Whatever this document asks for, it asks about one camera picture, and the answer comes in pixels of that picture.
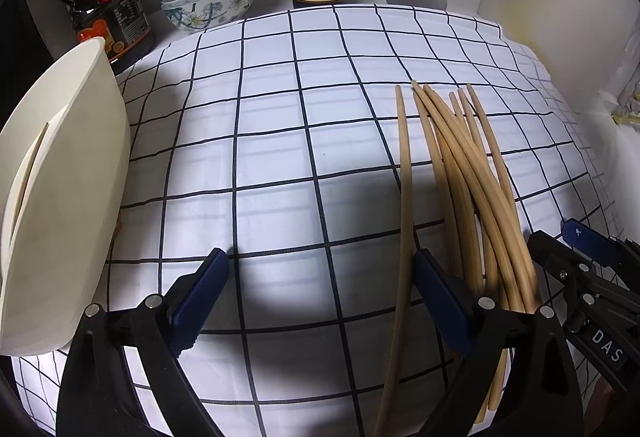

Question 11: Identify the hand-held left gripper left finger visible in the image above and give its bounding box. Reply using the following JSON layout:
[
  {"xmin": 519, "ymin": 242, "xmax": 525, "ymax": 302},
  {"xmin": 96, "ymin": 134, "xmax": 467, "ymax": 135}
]
[{"xmin": 57, "ymin": 247, "xmax": 231, "ymax": 437}]

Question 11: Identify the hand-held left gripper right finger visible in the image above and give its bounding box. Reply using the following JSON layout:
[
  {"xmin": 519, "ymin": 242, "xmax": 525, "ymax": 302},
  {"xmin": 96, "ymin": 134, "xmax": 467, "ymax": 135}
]
[{"xmin": 412, "ymin": 248, "xmax": 586, "ymax": 437}]

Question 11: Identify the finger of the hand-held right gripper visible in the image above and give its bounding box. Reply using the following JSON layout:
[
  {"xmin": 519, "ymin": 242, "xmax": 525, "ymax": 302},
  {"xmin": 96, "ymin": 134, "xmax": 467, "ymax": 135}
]
[
  {"xmin": 561, "ymin": 219, "xmax": 626, "ymax": 268},
  {"xmin": 527, "ymin": 229, "xmax": 601, "ymax": 290}
]

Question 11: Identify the bundle of wooden chopsticks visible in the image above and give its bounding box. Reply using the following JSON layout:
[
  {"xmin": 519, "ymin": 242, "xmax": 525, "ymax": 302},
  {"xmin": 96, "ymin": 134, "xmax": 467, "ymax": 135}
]
[{"xmin": 372, "ymin": 79, "xmax": 543, "ymax": 437}]

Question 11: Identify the white plastic chopstick holder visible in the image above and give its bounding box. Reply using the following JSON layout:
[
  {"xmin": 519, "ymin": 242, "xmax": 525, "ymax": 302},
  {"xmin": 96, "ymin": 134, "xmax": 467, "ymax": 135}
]
[{"xmin": 0, "ymin": 37, "xmax": 132, "ymax": 358}]

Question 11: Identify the wooden chopstick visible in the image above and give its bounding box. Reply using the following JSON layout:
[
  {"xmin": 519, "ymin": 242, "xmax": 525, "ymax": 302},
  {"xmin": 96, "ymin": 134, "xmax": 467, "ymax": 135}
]
[{"xmin": 10, "ymin": 122, "xmax": 51, "ymax": 233}]

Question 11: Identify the white black-grid checked cloth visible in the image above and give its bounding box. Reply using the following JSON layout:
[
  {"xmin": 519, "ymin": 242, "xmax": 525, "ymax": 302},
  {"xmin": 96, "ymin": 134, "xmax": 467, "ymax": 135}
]
[{"xmin": 10, "ymin": 3, "xmax": 621, "ymax": 437}]

